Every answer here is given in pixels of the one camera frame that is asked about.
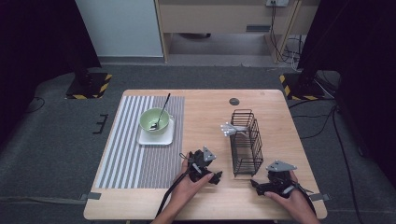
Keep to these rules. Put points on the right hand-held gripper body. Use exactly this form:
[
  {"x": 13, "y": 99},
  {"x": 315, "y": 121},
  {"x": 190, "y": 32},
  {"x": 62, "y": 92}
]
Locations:
[{"x": 278, "y": 183}]

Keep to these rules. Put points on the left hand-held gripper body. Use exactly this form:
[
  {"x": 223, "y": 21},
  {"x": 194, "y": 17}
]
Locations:
[{"x": 197, "y": 161}]

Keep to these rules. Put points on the white square plate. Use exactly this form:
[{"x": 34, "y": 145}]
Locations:
[{"x": 155, "y": 140}]

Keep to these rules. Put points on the person's right hand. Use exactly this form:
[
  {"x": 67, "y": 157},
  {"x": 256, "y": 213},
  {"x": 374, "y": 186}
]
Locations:
[{"x": 295, "y": 202}]

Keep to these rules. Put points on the person's left hand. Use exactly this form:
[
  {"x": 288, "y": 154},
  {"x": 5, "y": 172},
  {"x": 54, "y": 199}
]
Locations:
[{"x": 185, "y": 191}]

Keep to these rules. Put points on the grey tape piece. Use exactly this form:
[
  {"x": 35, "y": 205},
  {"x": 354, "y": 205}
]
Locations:
[
  {"x": 91, "y": 196},
  {"x": 320, "y": 197}
]

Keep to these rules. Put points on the grey striped placemat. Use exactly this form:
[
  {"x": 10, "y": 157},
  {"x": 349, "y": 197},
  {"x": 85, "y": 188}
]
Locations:
[{"x": 149, "y": 168}]

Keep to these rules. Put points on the metal spoon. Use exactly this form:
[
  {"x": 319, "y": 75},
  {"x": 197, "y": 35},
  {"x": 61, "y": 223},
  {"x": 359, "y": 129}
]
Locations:
[{"x": 163, "y": 109}]

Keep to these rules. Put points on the green bowl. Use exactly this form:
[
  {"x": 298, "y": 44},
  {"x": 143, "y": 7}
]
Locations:
[{"x": 148, "y": 119}]

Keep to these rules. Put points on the grey table grommet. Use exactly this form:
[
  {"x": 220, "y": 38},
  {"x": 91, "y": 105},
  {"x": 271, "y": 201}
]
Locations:
[{"x": 234, "y": 101}]

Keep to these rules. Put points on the black stand base striped edge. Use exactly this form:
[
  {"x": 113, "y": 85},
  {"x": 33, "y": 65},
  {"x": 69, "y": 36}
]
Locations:
[
  {"x": 302, "y": 88},
  {"x": 90, "y": 88}
]

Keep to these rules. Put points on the dark object under desk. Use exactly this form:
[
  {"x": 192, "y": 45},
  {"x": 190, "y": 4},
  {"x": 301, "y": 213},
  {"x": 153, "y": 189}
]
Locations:
[{"x": 194, "y": 35}]

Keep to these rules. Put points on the light wooden desk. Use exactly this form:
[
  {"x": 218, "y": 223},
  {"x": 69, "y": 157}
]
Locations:
[{"x": 218, "y": 18}]

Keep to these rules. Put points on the white cabinet panel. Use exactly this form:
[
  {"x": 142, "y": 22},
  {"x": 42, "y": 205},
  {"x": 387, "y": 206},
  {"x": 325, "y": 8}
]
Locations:
[{"x": 121, "y": 28}]

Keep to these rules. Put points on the dark curtain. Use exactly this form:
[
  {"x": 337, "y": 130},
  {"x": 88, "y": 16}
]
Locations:
[
  {"x": 37, "y": 46},
  {"x": 358, "y": 46}
]

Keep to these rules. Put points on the white power socket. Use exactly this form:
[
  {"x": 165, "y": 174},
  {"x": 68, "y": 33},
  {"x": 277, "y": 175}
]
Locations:
[{"x": 277, "y": 2}]

